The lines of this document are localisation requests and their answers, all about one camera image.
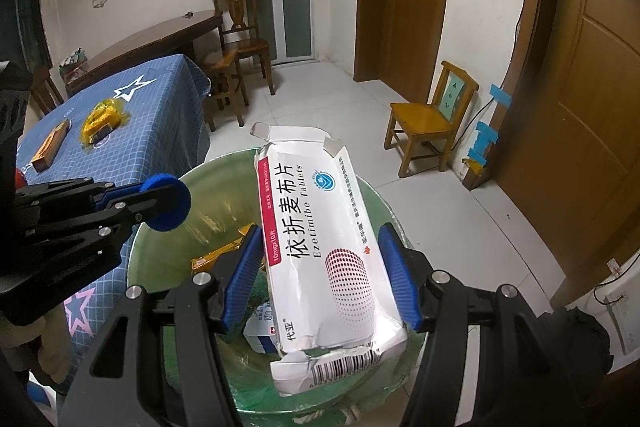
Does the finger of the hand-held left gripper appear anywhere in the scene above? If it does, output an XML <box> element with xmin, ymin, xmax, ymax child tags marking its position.
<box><xmin>15</xmin><ymin>177</ymin><xmax>148</xmax><ymax>219</ymax></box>
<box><xmin>22</xmin><ymin>183</ymin><xmax>177</xmax><ymax>269</ymax></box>

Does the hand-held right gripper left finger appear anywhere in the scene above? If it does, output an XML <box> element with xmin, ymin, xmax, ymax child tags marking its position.
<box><xmin>57</xmin><ymin>223</ymin><xmax>265</xmax><ymax>427</ymax></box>

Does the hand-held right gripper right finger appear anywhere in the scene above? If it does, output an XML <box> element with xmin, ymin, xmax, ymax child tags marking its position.
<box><xmin>377</xmin><ymin>223</ymin><xmax>568</xmax><ymax>427</ymax></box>

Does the orange tan cardboard box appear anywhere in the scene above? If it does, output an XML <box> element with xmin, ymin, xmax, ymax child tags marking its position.
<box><xmin>191</xmin><ymin>224</ymin><xmax>258</xmax><ymax>280</ymax></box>

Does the blue round lid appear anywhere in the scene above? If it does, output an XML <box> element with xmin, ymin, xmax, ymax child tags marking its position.
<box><xmin>139</xmin><ymin>174</ymin><xmax>192</xmax><ymax>232</ymax></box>

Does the white medicine box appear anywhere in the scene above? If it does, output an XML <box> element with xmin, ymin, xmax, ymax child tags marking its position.
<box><xmin>250</xmin><ymin>122</ymin><xmax>407</xmax><ymax>397</ymax></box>

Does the green plastic bin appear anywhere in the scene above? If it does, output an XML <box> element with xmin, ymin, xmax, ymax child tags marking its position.
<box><xmin>125</xmin><ymin>148</ymin><xmax>431</xmax><ymax>427</ymax></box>

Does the small wooden box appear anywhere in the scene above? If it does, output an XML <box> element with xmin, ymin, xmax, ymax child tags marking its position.
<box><xmin>31</xmin><ymin>119</ymin><xmax>71</xmax><ymax>170</ymax></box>

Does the white blue small box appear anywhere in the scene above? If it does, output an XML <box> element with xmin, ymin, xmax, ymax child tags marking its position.
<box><xmin>242</xmin><ymin>302</ymin><xmax>281</xmax><ymax>355</ymax></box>

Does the yellow plastic wrapper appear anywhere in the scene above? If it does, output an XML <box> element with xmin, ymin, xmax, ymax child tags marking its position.
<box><xmin>80</xmin><ymin>99</ymin><xmax>126</xmax><ymax>148</ymax></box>

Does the blue star-print tablecloth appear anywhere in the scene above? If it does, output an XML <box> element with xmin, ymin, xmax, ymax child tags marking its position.
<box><xmin>12</xmin><ymin>53</ymin><xmax>208</xmax><ymax>343</ymax></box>

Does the basket of items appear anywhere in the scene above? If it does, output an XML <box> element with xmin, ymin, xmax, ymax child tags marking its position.
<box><xmin>59</xmin><ymin>49</ymin><xmax>88</xmax><ymax>80</ymax></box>

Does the small yellow wooden chair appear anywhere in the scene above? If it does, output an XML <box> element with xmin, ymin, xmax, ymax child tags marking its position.
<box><xmin>384</xmin><ymin>61</ymin><xmax>480</xmax><ymax>178</ymax></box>

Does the dark window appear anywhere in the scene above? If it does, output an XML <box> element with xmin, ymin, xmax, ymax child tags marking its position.
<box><xmin>0</xmin><ymin>0</ymin><xmax>53</xmax><ymax>72</ymax></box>

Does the dark wooden dining table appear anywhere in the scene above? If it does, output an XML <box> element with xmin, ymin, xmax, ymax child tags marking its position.
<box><xmin>65</xmin><ymin>9</ymin><xmax>224</xmax><ymax>95</ymax></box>

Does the dark cloth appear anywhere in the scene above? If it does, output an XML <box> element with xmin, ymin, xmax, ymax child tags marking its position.
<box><xmin>540</xmin><ymin>306</ymin><xmax>613</xmax><ymax>375</ymax></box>

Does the white paper sheet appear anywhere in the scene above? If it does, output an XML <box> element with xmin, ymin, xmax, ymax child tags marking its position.
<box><xmin>602</xmin><ymin>277</ymin><xmax>640</xmax><ymax>358</ymax></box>

